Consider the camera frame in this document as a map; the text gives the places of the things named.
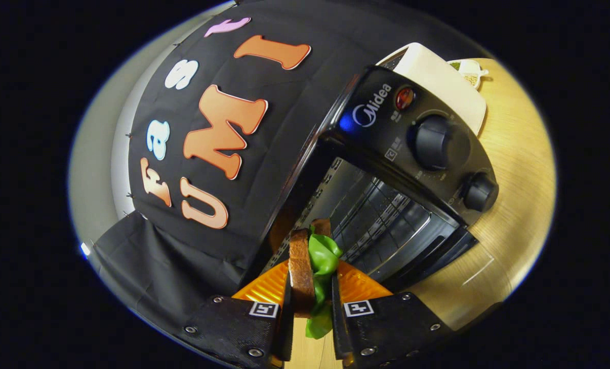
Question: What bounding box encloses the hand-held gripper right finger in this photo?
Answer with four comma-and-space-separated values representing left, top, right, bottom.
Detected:
331, 260, 457, 369

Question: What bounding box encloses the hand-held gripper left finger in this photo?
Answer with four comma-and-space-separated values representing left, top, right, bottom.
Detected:
179, 259, 295, 369

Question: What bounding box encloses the toast lettuce sandwich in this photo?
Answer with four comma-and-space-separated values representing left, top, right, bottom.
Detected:
288, 219, 344, 340

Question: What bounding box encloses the black toaster oven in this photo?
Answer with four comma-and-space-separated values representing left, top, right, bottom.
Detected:
243, 66, 500, 295

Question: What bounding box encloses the white pop-up toaster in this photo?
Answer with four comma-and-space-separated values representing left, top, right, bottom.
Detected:
376, 43, 487, 136

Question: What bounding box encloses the black backdrop cloth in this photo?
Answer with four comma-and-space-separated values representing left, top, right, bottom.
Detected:
94, 0, 470, 334

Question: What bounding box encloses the small white dish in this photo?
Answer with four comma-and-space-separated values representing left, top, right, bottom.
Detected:
448, 58, 489, 91

